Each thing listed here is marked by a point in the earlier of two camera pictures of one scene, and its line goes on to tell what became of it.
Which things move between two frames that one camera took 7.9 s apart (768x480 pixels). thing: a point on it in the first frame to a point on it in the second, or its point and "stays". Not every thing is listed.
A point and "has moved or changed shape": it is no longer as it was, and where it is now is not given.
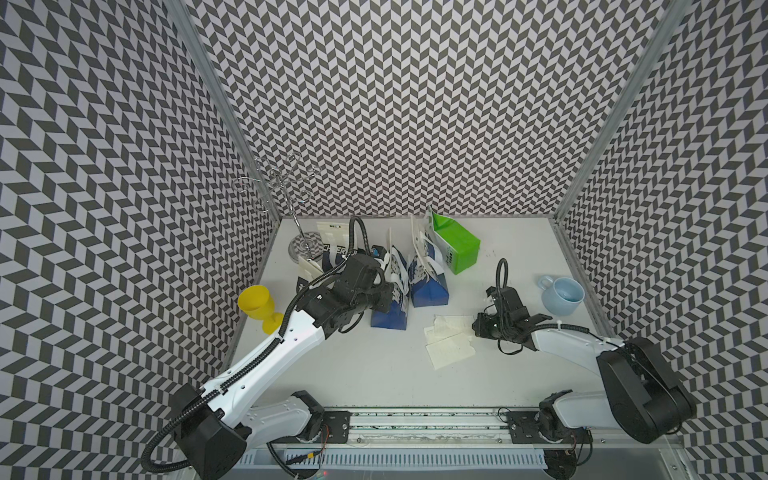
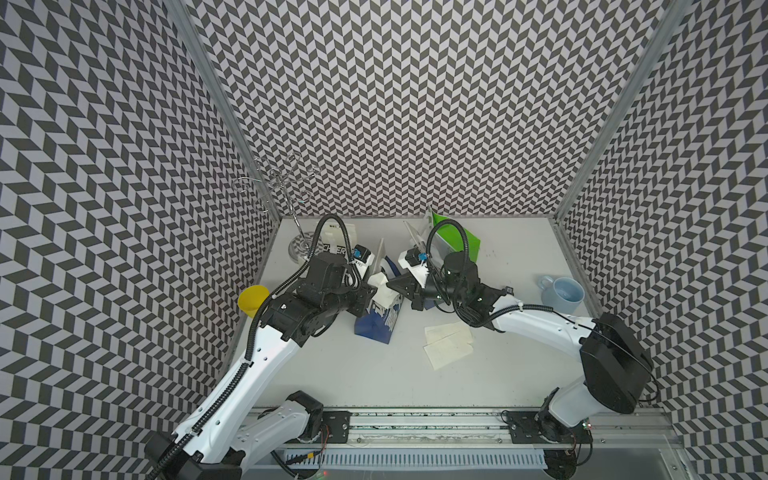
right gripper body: (494, 327) to (437, 290)
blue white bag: (396, 276) has moved or changed shape
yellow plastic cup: (257, 302) stays
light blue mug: (561, 296) stays
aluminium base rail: (446, 444) stays
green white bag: (461, 248) stays
